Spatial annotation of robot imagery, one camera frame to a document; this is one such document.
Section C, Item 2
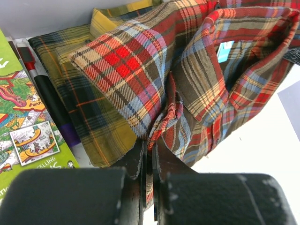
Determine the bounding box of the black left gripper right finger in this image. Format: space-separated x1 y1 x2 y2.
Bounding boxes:
152 141 296 225

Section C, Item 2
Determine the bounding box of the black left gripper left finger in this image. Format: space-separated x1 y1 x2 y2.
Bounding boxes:
0 140 146 225

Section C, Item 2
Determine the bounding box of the red brown plaid shirt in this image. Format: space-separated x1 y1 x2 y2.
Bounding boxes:
69 0 300 209

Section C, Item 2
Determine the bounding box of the folded yellow plaid shirt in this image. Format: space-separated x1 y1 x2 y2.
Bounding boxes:
29 0 161 167

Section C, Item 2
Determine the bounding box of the green treehouse book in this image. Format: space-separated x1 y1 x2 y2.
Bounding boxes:
0 34 79 199

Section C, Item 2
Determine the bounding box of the red black marker pen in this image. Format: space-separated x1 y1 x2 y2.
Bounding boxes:
17 45 38 78

